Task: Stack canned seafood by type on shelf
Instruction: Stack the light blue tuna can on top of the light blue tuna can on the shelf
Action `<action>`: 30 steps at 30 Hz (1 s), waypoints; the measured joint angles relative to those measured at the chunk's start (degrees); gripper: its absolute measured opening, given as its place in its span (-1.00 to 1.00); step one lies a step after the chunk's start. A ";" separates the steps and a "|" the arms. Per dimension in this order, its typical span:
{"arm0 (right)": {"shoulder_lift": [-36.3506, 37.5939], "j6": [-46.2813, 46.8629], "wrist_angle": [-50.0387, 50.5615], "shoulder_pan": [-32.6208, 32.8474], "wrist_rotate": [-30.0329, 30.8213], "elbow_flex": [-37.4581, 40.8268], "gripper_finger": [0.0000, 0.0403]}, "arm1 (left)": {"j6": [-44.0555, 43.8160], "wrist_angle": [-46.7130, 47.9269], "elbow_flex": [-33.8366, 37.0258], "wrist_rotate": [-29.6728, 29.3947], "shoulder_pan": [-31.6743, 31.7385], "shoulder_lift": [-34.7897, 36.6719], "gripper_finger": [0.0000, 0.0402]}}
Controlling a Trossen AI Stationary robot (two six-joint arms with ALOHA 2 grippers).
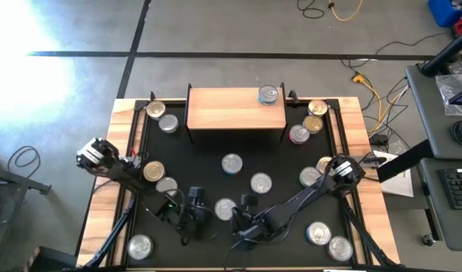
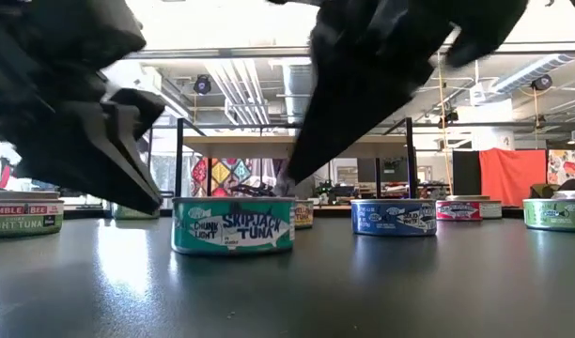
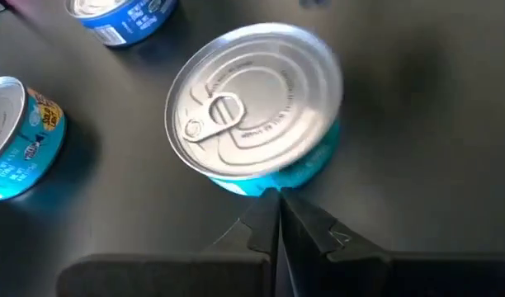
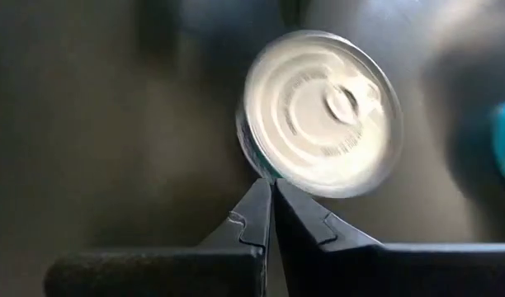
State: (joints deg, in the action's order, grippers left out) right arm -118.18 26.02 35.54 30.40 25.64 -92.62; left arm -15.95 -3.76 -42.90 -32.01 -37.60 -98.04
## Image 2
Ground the teal yellow label tuna can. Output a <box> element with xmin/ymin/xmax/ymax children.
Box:
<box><xmin>294</xmin><ymin>199</ymin><xmax>315</xmax><ymax>231</ymax></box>

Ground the black aluminium table frame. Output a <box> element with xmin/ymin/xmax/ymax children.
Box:
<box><xmin>61</xmin><ymin>206</ymin><xmax>526</xmax><ymax>221</ymax></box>

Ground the green albacore can silver lid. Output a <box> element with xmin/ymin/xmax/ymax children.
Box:
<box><xmin>522</xmin><ymin>197</ymin><xmax>575</xmax><ymax>233</ymax></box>

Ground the Bumble Bee light tuna can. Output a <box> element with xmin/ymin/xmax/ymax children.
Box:
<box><xmin>112</xmin><ymin>205</ymin><xmax>161</xmax><ymax>221</ymax></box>
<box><xmin>0</xmin><ymin>198</ymin><xmax>65</xmax><ymax>239</ymax></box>

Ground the orange fabric panel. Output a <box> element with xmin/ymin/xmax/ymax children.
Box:
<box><xmin>478</xmin><ymin>147</ymin><xmax>548</xmax><ymax>208</ymax></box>

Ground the colourful floral poster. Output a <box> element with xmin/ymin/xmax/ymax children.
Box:
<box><xmin>547</xmin><ymin>148</ymin><xmax>575</xmax><ymax>186</ymax></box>

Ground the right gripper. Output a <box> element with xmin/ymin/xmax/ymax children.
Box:
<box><xmin>268</xmin><ymin>0</ymin><xmax>531</xmax><ymax>184</ymax></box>

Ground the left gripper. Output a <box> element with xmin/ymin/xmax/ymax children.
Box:
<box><xmin>0</xmin><ymin>0</ymin><xmax>166</xmax><ymax>215</ymax></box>

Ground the colourful patchwork quilt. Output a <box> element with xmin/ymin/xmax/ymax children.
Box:
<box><xmin>191</xmin><ymin>157</ymin><xmax>254</xmax><ymax>198</ymax></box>

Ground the white column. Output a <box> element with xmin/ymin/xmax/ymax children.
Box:
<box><xmin>470</xmin><ymin>98</ymin><xmax>517</xmax><ymax>151</ymax></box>

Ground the blue albacore tuna can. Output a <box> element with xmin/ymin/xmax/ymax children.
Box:
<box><xmin>350</xmin><ymin>197</ymin><xmax>438</xmax><ymax>238</ymax></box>

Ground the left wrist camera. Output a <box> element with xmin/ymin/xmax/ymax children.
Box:
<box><xmin>31</xmin><ymin>0</ymin><xmax>148</xmax><ymax>71</ymax></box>

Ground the grey overhead frame bar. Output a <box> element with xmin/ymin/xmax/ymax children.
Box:
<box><xmin>125</xmin><ymin>41</ymin><xmax>575</xmax><ymax>61</ymax></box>

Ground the black panel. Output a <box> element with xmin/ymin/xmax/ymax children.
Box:
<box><xmin>451</xmin><ymin>149</ymin><xmax>481</xmax><ymax>197</ymax></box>

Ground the white ceiling light strip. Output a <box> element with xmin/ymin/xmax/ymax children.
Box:
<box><xmin>491</xmin><ymin>52</ymin><xmax>575</xmax><ymax>95</ymax></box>

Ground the black ceiling spotlight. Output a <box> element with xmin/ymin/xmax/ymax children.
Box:
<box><xmin>531</xmin><ymin>73</ymin><xmax>553</xmax><ymax>92</ymax></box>
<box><xmin>193</xmin><ymin>73</ymin><xmax>212</xmax><ymax>96</ymax></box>

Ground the wooden shelf black frame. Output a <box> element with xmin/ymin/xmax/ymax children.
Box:
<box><xmin>173</xmin><ymin>115</ymin><xmax>416</xmax><ymax>224</ymax></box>

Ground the yellow hanging cable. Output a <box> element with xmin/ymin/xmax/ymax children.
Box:
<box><xmin>436</xmin><ymin>51</ymin><xmax>453</xmax><ymax>196</ymax></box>

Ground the teal skipjack tuna can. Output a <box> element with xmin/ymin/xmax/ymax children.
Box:
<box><xmin>170</xmin><ymin>195</ymin><xmax>297</xmax><ymax>256</ymax></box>

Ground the silver air duct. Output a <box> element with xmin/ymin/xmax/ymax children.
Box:
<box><xmin>281</xmin><ymin>63</ymin><xmax>317</xmax><ymax>126</ymax></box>

